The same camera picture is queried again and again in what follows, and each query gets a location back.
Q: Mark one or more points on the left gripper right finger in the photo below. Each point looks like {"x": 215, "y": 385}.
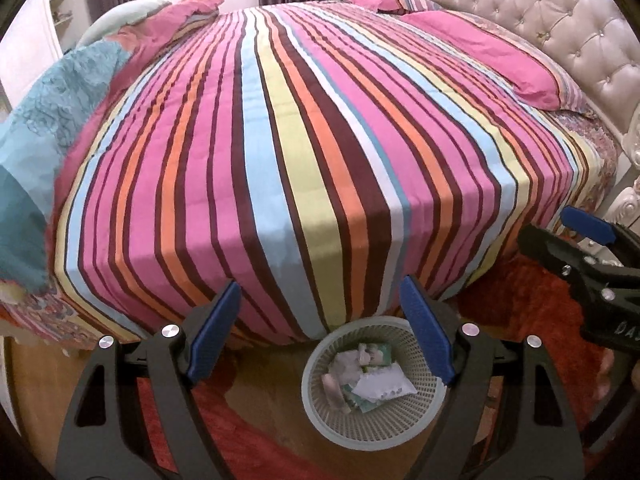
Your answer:
{"x": 506, "y": 413}

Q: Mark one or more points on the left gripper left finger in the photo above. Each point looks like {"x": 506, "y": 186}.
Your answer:
{"x": 133, "y": 414}

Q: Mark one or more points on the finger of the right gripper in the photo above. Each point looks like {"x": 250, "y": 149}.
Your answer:
{"x": 588, "y": 225}

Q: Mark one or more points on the white wrapper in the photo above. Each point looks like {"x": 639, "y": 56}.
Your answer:
{"x": 384, "y": 384}

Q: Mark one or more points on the white green toothpaste box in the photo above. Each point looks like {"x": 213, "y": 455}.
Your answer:
{"x": 376, "y": 355}

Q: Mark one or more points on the tall white cosmetic box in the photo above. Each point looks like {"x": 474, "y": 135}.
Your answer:
{"x": 334, "y": 394}

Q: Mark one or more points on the yushu green tissue pack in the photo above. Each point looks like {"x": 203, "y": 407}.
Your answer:
{"x": 356, "y": 402}

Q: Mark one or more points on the white plastic toilet-print bag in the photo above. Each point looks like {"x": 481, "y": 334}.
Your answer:
{"x": 345, "y": 368}

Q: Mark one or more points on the person's right hand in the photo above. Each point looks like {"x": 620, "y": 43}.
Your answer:
{"x": 604, "y": 377}

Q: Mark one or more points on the pale green mesh wastebasket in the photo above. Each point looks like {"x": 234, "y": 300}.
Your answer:
{"x": 396, "y": 421}

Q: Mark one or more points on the large pink pillow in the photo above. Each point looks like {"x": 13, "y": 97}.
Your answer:
{"x": 535, "y": 78}

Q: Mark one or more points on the tufted cream headboard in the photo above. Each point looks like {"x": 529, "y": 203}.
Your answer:
{"x": 590, "y": 39}

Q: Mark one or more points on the striped colourful bedspread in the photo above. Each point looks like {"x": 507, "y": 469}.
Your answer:
{"x": 315, "y": 153}

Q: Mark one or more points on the small pink pillow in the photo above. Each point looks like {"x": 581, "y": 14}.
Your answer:
{"x": 397, "y": 6}

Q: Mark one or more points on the teal fuzzy blanket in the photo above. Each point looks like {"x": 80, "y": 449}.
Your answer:
{"x": 35, "y": 140}

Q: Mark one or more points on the folded pink striped quilt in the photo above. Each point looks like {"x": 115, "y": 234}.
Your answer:
{"x": 143, "y": 41}

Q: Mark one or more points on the white wardrobe cabinet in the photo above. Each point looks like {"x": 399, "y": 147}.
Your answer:
{"x": 39, "y": 35}

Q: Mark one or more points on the pale green pillow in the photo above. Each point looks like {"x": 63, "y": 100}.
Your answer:
{"x": 128, "y": 13}

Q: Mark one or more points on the cream carved bed frame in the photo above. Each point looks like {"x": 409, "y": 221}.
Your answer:
{"x": 604, "y": 173}

